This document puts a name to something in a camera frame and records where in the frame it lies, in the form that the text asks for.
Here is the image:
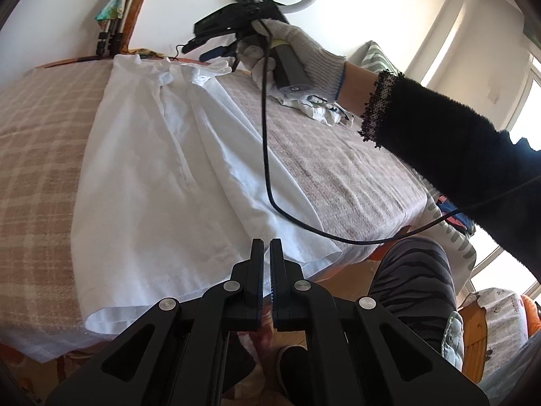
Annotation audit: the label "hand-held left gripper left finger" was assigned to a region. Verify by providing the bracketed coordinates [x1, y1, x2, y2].
[44, 239, 265, 406]

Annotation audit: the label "beige plaid blanket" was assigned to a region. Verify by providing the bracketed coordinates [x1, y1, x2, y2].
[0, 56, 432, 365]

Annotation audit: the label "tripod poles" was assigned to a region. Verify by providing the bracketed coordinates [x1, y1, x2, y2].
[95, 0, 156, 57]

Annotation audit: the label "grey plush slipper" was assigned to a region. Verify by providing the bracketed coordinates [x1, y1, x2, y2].
[439, 310, 466, 370]

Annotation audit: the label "black shoe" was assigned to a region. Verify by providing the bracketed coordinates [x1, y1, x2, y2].
[275, 344, 314, 399]

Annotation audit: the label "white printed small cloth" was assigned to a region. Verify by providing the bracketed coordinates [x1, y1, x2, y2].
[277, 89, 356, 128]

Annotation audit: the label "white shirt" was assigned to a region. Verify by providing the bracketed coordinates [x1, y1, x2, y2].
[71, 53, 343, 336]

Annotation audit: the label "grey and white hanging cloth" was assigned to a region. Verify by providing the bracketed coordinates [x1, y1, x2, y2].
[416, 192, 478, 285]

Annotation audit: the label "person's leg in striped pants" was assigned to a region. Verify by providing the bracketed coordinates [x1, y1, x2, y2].
[367, 237, 458, 349]

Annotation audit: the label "green striped pillow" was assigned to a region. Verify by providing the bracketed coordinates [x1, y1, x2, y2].
[361, 40, 402, 77]

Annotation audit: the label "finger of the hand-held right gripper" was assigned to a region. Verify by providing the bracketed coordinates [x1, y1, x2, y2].
[200, 42, 238, 63]
[183, 35, 217, 54]

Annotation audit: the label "red and blue bundle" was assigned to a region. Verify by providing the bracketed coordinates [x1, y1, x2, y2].
[434, 194, 477, 238]

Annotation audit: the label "chair with printed cover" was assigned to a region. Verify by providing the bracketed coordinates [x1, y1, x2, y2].
[458, 287, 541, 392]

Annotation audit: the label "person's right forearm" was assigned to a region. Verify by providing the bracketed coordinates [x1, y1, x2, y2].
[338, 62, 541, 285]

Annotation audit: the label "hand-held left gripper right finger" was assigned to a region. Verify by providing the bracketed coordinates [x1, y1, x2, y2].
[269, 238, 491, 406]

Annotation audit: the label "black cable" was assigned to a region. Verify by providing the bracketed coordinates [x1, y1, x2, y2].
[251, 19, 541, 246]

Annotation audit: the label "person's right hand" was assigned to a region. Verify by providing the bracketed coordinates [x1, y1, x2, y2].
[236, 19, 347, 99]

